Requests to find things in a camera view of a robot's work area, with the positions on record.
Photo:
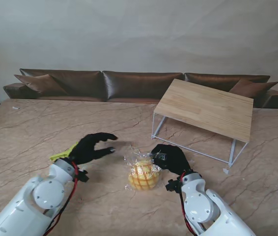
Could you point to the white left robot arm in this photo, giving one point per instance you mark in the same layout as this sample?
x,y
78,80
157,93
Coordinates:
x,y
45,194

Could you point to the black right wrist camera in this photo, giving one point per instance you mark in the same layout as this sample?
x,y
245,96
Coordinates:
x,y
172,185

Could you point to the small white tape scrap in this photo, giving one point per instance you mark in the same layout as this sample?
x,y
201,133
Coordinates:
x,y
15,107
226,171

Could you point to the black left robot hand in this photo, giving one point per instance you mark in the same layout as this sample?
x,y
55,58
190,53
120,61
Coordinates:
x,y
85,150

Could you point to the brown leather cushion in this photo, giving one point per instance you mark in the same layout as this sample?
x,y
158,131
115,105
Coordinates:
x,y
40,84
249,88

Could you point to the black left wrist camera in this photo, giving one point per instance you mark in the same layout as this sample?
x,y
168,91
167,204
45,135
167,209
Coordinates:
x,y
83,175

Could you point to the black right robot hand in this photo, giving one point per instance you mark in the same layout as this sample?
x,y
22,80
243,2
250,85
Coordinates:
x,y
175,159

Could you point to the wooden table white metal frame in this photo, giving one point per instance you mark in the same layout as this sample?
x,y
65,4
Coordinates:
x,y
202,108

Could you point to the lime green sealing clip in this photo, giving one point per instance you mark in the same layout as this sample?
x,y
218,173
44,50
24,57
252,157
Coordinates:
x,y
59,156

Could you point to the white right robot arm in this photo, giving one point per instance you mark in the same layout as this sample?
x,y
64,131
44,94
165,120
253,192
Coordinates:
x,y
200,204

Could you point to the clear plastic bread bag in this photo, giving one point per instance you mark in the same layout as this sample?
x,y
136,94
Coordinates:
x,y
139,155

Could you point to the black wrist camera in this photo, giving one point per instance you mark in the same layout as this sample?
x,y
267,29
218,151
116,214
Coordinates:
x,y
83,175
172,185

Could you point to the golden melon bread bun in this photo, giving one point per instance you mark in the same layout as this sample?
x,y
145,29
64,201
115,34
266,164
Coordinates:
x,y
141,177

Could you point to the long brown leather sofa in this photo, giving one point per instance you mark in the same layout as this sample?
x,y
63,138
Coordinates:
x,y
134,86

